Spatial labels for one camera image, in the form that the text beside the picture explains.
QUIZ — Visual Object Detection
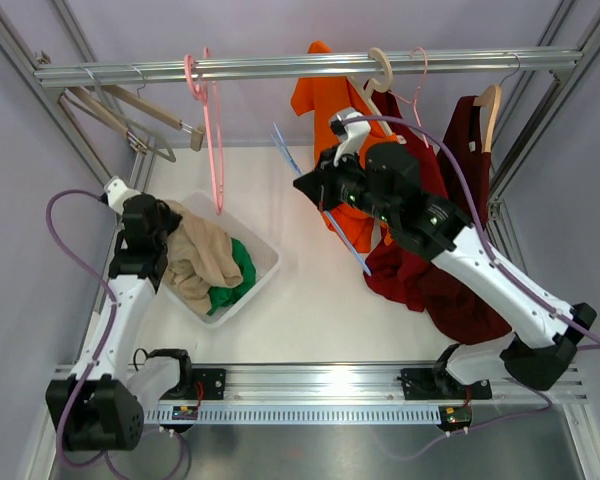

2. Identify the thin pink wire hanger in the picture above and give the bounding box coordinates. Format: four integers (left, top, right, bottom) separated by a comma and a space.
391, 46, 428, 128

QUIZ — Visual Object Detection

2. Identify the green t shirt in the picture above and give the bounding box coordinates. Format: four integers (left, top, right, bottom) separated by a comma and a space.
205, 237, 257, 317

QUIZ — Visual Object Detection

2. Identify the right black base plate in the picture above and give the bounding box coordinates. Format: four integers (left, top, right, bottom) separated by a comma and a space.
397, 367, 493, 401

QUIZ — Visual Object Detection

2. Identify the beige t shirt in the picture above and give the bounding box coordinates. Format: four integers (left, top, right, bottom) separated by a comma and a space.
162, 200, 243, 315

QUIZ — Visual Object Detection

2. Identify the dark maroon t shirt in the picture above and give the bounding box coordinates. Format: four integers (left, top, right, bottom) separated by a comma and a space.
419, 96, 511, 345

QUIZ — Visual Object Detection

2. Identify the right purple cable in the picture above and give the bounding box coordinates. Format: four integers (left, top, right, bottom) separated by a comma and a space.
339, 114, 600, 461

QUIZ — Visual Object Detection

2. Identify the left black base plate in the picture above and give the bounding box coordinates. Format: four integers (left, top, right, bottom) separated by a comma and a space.
166, 368, 227, 401

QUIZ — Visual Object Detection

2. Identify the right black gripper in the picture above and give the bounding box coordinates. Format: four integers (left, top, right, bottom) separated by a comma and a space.
295, 144, 397, 227

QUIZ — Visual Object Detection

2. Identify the pink plastic hanger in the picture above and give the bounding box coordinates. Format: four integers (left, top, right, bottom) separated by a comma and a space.
183, 54, 225, 215

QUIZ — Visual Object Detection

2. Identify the red t shirt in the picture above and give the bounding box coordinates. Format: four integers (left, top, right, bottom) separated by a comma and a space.
362, 89, 454, 314

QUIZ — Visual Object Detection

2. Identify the wooden hanger with metal hook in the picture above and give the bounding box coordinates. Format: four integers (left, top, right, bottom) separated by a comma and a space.
473, 52, 521, 153

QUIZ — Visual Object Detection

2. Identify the white slotted cable duct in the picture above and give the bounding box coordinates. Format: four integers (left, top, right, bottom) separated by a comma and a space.
144, 404, 442, 426

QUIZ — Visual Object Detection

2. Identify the purple cable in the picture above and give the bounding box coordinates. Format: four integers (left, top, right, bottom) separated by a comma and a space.
46, 188, 189, 479
339, 114, 600, 461

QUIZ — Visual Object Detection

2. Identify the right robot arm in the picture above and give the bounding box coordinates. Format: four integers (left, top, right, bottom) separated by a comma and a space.
293, 142, 597, 397

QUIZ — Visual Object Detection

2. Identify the aluminium hanging rail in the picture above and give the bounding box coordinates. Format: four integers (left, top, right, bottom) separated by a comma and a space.
35, 46, 582, 88

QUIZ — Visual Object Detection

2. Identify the light blue wire hanger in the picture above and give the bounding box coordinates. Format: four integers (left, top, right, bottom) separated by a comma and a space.
271, 123, 371, 275

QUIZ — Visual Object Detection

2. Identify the beige round hook hanger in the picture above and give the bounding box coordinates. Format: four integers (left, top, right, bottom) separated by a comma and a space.
347, 47, 394, 116

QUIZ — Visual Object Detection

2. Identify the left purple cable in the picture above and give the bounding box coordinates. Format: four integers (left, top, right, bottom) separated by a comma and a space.
46, 188, 189, 479

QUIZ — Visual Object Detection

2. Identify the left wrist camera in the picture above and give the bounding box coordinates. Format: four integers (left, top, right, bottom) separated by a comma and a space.
100, 176, 140, 215

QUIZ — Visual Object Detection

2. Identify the empty wooden hanger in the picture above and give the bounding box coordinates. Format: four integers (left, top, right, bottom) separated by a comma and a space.
103, 85, 206, 152
67, 87, 176, 163

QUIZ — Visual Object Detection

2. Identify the orange t shirt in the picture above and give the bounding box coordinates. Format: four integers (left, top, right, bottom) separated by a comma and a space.
289, 40, 401, 254

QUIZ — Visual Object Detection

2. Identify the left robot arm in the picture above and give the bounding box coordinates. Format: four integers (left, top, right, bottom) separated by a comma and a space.
45, 182, 195, 455

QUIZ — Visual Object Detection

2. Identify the white plastic basket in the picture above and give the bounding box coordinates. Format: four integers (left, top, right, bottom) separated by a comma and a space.
160, 191, 280, 328

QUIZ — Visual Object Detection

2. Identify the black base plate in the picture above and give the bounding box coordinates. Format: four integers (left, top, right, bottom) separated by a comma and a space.
397, 367, 493, 401
166, 368, 227, 401

